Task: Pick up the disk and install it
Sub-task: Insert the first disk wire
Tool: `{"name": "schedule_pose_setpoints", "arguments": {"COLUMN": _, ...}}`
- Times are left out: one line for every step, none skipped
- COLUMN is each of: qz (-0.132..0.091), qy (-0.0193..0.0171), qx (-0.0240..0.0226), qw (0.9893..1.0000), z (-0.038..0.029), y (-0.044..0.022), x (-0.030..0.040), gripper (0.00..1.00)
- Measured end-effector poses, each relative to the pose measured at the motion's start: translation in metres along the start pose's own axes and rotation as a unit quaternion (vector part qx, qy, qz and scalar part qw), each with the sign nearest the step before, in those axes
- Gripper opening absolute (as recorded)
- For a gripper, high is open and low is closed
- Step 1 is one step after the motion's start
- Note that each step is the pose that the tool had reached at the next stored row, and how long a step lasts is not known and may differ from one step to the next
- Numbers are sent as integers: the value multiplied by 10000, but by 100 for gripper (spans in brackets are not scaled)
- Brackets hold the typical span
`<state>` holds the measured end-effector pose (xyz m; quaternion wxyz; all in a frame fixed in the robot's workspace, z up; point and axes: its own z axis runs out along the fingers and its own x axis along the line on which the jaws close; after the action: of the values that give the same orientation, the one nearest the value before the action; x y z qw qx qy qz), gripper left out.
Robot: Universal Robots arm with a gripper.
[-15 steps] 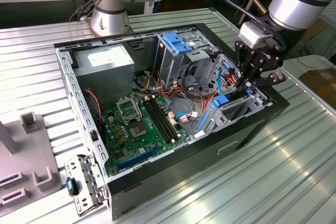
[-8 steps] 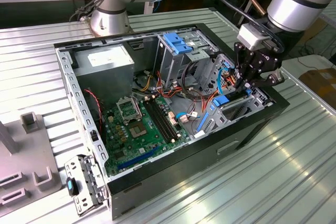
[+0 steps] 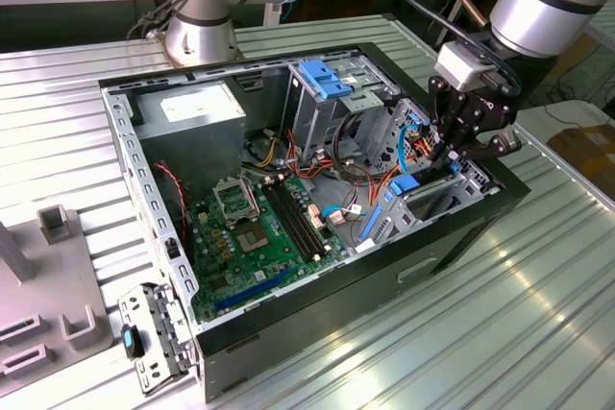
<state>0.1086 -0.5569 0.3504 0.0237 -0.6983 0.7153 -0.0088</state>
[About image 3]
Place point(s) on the blue expansion slot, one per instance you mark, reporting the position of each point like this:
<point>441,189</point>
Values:
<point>250,292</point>

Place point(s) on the black PC case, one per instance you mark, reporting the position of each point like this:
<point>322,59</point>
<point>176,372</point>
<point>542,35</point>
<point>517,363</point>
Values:
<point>336,314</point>

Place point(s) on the metal expansion slot bracket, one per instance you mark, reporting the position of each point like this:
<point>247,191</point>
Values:
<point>144,371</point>

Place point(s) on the grey metal optical drive cage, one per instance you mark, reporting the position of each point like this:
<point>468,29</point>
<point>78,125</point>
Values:
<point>307,117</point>

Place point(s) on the brown cardboard box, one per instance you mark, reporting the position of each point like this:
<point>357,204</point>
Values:
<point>591,151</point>

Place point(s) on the CPU socket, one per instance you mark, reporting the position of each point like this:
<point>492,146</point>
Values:
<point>252,239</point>

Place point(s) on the black latch with blue tab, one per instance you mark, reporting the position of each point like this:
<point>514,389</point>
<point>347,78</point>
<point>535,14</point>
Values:
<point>134,345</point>

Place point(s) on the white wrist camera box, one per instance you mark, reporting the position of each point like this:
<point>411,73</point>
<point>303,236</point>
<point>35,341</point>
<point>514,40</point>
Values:
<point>456,66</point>

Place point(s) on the small black case clip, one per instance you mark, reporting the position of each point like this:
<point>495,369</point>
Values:
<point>171,248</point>

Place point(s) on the grey metal disk bay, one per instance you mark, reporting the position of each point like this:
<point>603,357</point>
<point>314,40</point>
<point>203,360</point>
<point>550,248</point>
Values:
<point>475,177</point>

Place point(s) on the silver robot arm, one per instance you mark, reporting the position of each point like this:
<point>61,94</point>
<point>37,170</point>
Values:
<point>543,2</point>

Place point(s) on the grey power supply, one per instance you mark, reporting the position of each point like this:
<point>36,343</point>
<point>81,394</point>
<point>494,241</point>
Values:
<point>192,151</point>

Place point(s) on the black RAM slot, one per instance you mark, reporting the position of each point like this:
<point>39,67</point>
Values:
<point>287,218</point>
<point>310,218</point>
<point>302,218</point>
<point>295,218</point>

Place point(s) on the green motherboard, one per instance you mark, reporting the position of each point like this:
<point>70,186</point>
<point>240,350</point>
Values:
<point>278,247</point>

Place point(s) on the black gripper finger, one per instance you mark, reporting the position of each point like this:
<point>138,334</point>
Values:
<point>499,146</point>
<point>444,112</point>

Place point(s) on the blue plastic drive latch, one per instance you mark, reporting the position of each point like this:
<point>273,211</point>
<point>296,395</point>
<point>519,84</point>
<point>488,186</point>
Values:
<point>322,79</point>

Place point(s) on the grey parts rack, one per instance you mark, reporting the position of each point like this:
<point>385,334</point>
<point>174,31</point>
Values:
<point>48,275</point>

